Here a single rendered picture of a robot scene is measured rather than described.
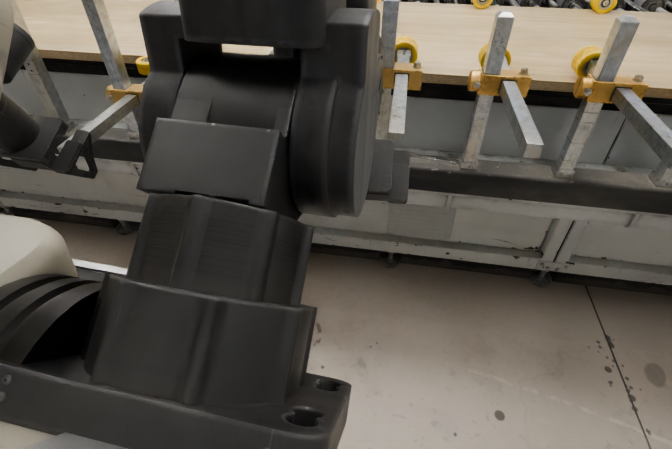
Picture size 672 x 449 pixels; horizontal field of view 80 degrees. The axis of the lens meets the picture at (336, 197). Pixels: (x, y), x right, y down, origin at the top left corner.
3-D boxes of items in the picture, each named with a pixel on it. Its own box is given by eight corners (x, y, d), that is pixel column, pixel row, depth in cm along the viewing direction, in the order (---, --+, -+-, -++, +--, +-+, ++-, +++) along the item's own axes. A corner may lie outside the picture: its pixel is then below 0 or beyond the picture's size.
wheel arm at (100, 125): (75, 162, 94) (68, 146, 91) (62, 161, 94) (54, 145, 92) (166, 86, 127) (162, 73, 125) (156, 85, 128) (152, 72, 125)
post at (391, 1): (383, 175, 118) (399, -3, 88) (371, 174, 118) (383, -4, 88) (384, 168, 121) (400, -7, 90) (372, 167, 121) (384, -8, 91)
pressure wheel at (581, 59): (569, 71, 108) (591, 87, 110) (596, 45, 103) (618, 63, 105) (563, 63, 113) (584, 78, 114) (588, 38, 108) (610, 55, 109)
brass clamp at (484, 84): (526, 99, 96) (533, 78, 93) (468, 95, 98) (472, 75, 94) (521, 88, 101) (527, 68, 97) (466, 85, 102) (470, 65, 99)
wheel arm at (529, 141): (540, 159, 74) (547, 142, 72) (520, 157, 75) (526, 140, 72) (499, 61, 112) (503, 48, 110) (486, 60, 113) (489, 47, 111)
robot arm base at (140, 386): (-52, 408, 13) (316, 506, 11) (35, 167, 15) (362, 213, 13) (124, 365, 21) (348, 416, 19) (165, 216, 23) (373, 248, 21)
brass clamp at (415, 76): (420, 92, 99) (423, 72, 96) (366, 88, 101) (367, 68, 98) (420, 82, 104) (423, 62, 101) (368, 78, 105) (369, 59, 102)
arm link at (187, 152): (124, 226, 16) (254, 246, 15) (190, 4, 18) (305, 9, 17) (222, 254, 24) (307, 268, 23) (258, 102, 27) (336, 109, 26)
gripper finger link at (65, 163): (75, 152, 63) (32, 116, 55) (117, 157, 63) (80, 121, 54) (55, 190, 60) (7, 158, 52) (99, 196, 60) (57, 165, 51)
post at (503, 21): (469, 189, 116) (515, 13, 86) (456, 188, 117) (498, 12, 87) (468, 182, 119) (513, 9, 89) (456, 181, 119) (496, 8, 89)
